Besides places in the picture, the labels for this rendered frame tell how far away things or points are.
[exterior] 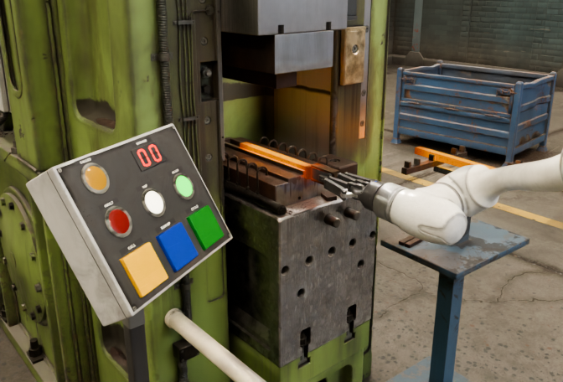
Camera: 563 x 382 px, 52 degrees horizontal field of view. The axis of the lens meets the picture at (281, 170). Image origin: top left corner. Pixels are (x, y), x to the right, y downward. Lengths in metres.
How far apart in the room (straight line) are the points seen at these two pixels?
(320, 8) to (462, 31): 8.72
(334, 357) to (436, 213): 0.73
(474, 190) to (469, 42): 8.82
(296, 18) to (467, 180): 0.56
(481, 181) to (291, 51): 0.55
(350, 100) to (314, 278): 0.58
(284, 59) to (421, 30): 9.25
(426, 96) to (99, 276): 4.62
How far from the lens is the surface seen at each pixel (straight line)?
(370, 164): 1.99
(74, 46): 1.73
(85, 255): 1.03
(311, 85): 1.86
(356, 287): 1.79
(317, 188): 1.61
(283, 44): 1.44
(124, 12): 1.38
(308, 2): 1.49
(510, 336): 2.83
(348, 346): 1.88
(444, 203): 1.30
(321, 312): 1.71
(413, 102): 5.46
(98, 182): 1.05
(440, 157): 1.95
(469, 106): 5.23
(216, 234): 1.21
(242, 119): 2.00
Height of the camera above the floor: 1.49
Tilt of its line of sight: 18 degrees down
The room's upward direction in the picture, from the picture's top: straight up
